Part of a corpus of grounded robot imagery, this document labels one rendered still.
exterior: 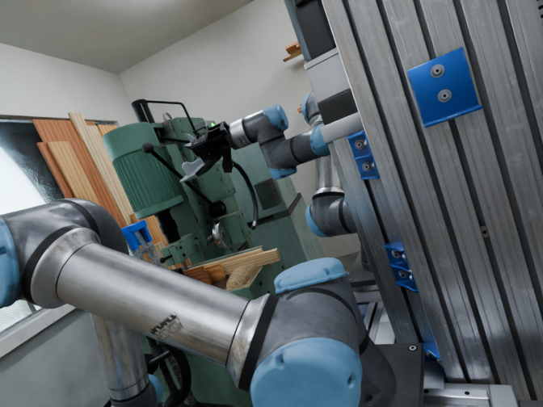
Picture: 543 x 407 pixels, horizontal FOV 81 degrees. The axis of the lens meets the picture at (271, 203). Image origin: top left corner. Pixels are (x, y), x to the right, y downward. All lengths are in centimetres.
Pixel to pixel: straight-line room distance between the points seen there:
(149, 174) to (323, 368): 93
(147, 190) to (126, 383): 63
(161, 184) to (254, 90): 241
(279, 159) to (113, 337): 54
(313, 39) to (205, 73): 299
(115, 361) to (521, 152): 76
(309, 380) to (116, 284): 25
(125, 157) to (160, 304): 81
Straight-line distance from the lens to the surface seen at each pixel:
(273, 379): 37
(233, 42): 358
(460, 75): 55
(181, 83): 373
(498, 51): 57
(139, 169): 116
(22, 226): 52
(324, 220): 100
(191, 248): 126
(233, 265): 116
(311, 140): 79
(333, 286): 49
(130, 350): 72
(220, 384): 124
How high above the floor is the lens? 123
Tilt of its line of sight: 7 degrees down
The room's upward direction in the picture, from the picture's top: 21 degrees counter-clockwise
